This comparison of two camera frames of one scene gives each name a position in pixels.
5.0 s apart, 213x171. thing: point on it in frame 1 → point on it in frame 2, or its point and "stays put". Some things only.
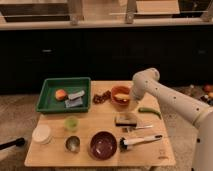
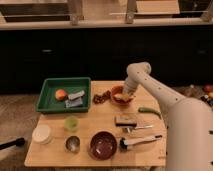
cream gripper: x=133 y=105 → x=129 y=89
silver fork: x=138 y=127 stays put
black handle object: x=18 y=142 stays put
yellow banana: x=122 y=96 stays put
